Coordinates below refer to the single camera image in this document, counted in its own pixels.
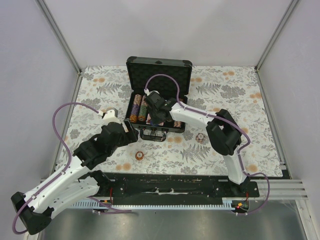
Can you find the orange red chip stack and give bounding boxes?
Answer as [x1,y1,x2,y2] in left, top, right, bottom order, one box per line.
[135,151,144,161]

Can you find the tan blue chip stack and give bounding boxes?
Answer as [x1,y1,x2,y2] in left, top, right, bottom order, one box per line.
[195,133,205,143]

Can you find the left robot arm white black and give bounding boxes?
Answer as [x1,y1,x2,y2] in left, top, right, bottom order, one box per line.
[10,117,138,235]

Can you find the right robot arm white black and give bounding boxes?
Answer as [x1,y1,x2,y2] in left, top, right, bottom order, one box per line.
[144,89,250,197]

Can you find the black poker set case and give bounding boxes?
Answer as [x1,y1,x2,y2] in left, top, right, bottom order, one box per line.
[125,56,193,142]

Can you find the red playing card deck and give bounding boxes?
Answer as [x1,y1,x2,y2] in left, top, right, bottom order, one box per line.
[145,114,164,126]

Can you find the chip column in case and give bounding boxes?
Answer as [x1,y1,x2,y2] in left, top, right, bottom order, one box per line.
[173,98,186,129]
[129,94,143,123]
[138,95,148,122]

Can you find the floral table mat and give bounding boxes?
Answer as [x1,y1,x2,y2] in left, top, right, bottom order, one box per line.
[56,66,284,178]

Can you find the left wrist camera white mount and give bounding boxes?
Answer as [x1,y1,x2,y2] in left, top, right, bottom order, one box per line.
[98,107,122,126]

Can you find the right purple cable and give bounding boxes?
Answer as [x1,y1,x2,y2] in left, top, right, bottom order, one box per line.
[144,73,271,215]

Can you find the purple cable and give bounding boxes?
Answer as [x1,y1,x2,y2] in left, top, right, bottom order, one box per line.
[11,102,133,235]
[144,73,271,215]

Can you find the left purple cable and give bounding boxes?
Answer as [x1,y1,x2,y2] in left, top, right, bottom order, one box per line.
[11,102,133,235]

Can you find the white slotted cable duct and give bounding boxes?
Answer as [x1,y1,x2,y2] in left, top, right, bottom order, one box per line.
[69,198,236,211]

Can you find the aluminium frame rails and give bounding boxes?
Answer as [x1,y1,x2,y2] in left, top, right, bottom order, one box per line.
[23,0,320,240]

